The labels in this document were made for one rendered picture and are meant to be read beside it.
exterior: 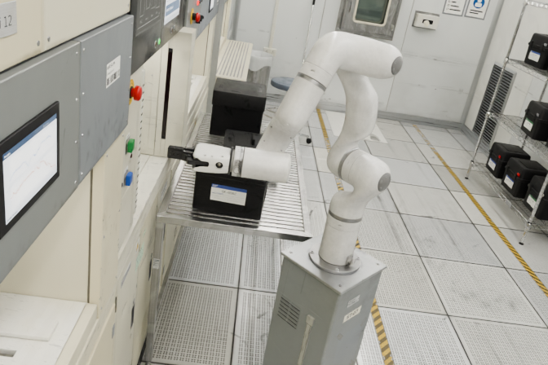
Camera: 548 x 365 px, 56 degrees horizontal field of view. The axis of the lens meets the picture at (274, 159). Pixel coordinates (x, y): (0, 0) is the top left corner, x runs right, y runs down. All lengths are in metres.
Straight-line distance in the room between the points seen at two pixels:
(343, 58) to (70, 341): 0.98
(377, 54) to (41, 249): 1.01
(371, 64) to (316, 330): 0.95
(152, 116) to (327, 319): 1.05
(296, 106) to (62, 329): 0.80
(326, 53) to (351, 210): 0.58
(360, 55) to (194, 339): 1.64
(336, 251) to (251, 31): 4.61
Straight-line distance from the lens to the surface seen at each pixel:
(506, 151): 4.90
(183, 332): 2.62
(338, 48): 1.41
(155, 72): 2.10
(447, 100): 6.71
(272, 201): 2.19
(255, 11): 6.14
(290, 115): 1.37
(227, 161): 1.37
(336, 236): 1.78
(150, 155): 2.23
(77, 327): 1.37
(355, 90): 1.58
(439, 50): 6.52
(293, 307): 1.93
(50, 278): 1.43
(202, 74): 3.57
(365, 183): 1.65
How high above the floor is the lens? 1.76
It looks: 22 degrees down
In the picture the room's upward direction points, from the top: 10 degrees clockwise
